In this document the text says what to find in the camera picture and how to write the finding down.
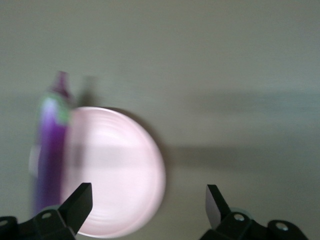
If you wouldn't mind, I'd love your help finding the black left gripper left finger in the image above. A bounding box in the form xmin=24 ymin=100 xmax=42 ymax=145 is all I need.
xmin=0 ymin=182 xmax=94 ymax=240

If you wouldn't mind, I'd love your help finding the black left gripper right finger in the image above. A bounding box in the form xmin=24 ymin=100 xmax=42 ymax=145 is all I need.
xmin=199 ymin=184 xmax=309 ymax=240

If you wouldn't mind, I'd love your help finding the purple eggplant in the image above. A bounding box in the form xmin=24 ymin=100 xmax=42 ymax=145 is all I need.
xmin=31 ymin=70 xmax=76 ymax=216

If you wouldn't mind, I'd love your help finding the pink round plate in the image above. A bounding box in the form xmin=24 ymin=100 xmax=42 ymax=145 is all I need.
xmin=59 ymin=106 xmax=167 ymax=239

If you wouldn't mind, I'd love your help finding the brown tablecloth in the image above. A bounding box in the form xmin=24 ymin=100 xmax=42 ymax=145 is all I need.
xmin=0 ymin=0 xmax=320 ymax=240

